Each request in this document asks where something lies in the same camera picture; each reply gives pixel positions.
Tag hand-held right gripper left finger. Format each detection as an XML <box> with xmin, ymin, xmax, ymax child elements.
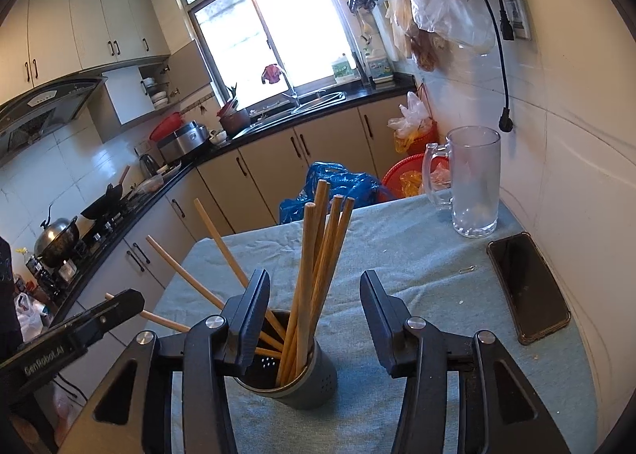
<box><xmin>58</xmin><ymin>269</ymin><xmax>271</xmax><ymax>454</ymax></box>

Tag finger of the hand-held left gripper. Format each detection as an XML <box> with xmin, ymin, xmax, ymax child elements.
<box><xmin>50</xmin><ymin>288</ymin><xmax>146</xmax><ymax>354</ymax></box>

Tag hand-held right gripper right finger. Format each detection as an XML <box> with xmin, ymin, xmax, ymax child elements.
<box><xmin>360</xmin><ymin>270</ymin><xmax>572</xmax><ymax>454</ymax></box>

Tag wooden chopstick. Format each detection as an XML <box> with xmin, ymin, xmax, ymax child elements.
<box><xmin>145</xmin><ymin>236</ymin><xmax>285</xmax><ymax>353</ymax></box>
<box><xmin>104</xmin><ymin>292</ymin><xmax>283</xmax><ymax>360</ymax></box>
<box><xmin>275</xmin><ymin>202</ymin><xmax>316</xmax><ymax>388</ymax></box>
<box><xmin>298</xmin><ymin>194</ymin><xmax>343</xmax><ymax>365</ymax></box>
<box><xmin>293</xmin><ymin>179</ymin><xmax>330</xmax><ymax>375</ymax></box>
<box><xmin>193</xmin><ymin>198</ymin><xmax>289</xmax><ymax>340</ymax></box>

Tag bundle of wooden sticks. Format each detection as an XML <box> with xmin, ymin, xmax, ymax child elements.
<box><xmin>291</xmin><ymin>197</ymin><xmax>356</xmax><ymax>378</ymax></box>

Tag grey chopstick holder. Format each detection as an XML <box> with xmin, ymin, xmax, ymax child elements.
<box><xmin>231</xmin><ymin>310</ymin><xmax>339</xmax><ymax>410</ymax></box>

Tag crumpled white plastic bag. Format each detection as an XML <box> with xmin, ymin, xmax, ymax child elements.
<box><xmin>15</xmin><ymin>292</ymin><xmax>50</xmax><ymax>340</ymax></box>

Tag light blue table cloth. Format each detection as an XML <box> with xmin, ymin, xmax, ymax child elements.
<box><xmin>60</xmin><ymin>188</ymin><xmax>599</xmax><ymax>454</ymax></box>

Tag person's dark clothing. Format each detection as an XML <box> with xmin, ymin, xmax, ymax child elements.
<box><xmin>0</xmin><ymin>236</ymin><xmax>25</xmax><ymax>358</ymax></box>

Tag gas stove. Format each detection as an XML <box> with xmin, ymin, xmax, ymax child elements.
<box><xmin>30</xmin><ymin>196</ymin><xmax>145</xmax><ymax>286</ymax></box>

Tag black wok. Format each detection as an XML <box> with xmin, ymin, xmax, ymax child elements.
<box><xmin>80</xmin><ymin>166</ymin><xmax>131</xmax><ymax>219</ymax></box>

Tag blue plastic bag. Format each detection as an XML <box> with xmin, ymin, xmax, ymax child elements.
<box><xmin>279</xmin><ymin>162</ymin><xmax>383</xmax><ymax>225</ymax></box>

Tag red plastic basket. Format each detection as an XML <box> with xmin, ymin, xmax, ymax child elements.
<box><xmin>382</xmin><ymin>153</ymin><xmax>453</xmax><ymax>201</ymax></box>

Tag beige lower kitchen cabinets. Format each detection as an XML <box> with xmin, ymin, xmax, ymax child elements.
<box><xmin>50</xmin><ymin>99</ymin><xmax>418</xmax><ymax>336</ymax></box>

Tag beige kitchen cabinets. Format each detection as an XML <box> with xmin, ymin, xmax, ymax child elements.
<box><xmin>0</xmin><ymin>0</ymin><xmax>172</xmax><ymax>104</ymax></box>
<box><xmin>50</xmin><ymin>99</ymin><xmax>418</xmax><ymax>336</ymax></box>

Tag black smartphone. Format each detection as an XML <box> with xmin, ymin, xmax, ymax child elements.
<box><xmin>487</xmin><ymin>232</ymin><xmax>572</xmax><ymax>346</ymax></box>

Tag black kitchen countertop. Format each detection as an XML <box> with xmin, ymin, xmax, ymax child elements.
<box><xmin>30</xmin><ymin>74</ymin><xmax>417</xmax><ymax>316</ymax></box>

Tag clear glass mug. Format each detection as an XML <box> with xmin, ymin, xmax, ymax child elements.
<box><xmin>422</xmin><ymin>126</ymin><xmax>502</xmax><ymax>239</ymax></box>

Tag steel rice cooker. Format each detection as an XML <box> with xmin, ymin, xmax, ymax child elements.
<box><xmin>158</xmin><ymin>120</ymin><xmax>209</xmax><ymax>162</ymax></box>

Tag brown clay pot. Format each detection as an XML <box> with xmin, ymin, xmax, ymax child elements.
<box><xmin>219</xmin><ymin>109</ymin><xmax>250</xmax><ymax>134</ymax></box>

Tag red colander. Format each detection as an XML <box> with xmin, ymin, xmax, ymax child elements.
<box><xmin>149</xmin><ymin>111</ymin><xmax>184</xmax><ymax>142</ymax></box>

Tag steel kitchen sink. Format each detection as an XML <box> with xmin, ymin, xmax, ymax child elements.
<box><xmin>248</xmin><ymin>91</ymin><xmax>346</xmax><ymax>124</ymax></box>

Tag black range hood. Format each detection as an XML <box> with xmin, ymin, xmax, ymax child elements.
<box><xmin>0</xmin><ymin>77</ymin><xmax>107</xmax><ymax>167</ymax></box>

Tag kitchen faucet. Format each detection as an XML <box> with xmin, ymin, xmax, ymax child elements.
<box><xmin>281</xmin><ymin>67</ymin><xmax>301</xmax><ymax>107</ymax></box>

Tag open shelf with bowls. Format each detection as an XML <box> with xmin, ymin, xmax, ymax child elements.
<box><xmin>140</xmin><ymin>64</ymin><xmax>172</xmax><ymax>110</ymax></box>

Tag green white detergent bottle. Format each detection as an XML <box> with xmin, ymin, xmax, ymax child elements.
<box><xmin>332</xmin><ymin>54</ymin><xmax>359</xmax><ymax>83</ymax></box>

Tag beige upper kitchen cabinets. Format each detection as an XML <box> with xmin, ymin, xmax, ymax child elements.
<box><xmin>0</xmin><ymin>0</ymin><xmax>172</xmax><ymax>104</ymax></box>

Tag kitchen window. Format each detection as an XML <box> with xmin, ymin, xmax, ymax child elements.
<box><xmin>171</xmin><ymin>0</ymin><xmax>363</xmax><ymax>112</ymax></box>

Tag hanging plastic bags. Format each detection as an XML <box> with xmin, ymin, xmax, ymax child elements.
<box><xmin>340</xmin><ymin>0</ymin><xmax>498</xmax><ymax>72</ymax></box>

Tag black power cable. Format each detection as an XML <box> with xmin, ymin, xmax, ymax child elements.
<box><xmin>462</xmin><ymin>0</ymin><xmax>515</xmax><ymax>132</ymax></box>

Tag white wall socket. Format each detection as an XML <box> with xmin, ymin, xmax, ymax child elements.
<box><xmin>499</xmin><ymin>0</ymin><xmax>531</xmax><ymax>41</ymax></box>

